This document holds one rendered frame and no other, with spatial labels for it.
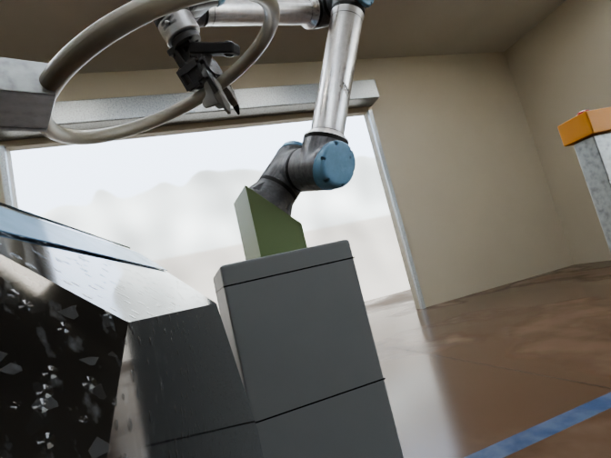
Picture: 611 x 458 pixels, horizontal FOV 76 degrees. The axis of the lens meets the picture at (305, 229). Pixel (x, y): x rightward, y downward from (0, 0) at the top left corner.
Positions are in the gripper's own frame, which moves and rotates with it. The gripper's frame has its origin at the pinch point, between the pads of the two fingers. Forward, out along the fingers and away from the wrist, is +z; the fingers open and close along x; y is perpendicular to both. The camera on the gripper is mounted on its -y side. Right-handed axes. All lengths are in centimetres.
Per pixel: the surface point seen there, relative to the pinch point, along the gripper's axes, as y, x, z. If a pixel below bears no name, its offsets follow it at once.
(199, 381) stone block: -15, 75, 31
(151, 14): -11.8, 43.6, -5.1
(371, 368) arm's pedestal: 6, -6, 81
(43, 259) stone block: -19, 82, 21
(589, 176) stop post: -78, -56, 71
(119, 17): -8.8, 45.9, -6.2
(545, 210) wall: -173, -633, 279
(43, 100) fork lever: 8.5, 45.7, -4.9
